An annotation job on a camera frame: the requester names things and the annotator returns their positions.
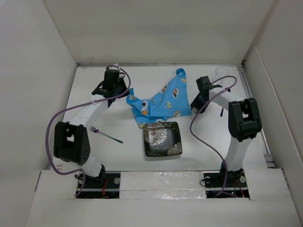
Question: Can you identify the purple metal spoon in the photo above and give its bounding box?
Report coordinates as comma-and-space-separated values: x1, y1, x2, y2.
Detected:
220, 88, 231, 117

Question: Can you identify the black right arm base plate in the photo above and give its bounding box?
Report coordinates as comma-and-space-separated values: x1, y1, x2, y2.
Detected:
199, 171, 250, 199

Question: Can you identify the black floral square plate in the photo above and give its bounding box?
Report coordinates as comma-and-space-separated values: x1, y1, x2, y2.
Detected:
143, 122, 183, 157

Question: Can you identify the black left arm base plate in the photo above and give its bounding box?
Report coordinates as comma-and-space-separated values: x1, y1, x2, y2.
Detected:
75, 171, 121, 199

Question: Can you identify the blue patterned cloth napkin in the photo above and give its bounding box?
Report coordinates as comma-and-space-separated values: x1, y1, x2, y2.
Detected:
126, 68, 191, 128

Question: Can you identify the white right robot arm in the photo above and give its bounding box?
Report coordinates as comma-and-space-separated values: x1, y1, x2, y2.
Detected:
190, 76, 262, 186

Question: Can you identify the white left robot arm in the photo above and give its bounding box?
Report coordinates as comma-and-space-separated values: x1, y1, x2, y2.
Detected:
53, 65, 130, 188

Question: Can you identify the iridescent metal fork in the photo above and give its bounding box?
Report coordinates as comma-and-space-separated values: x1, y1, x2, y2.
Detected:
90, 126, 123, 144

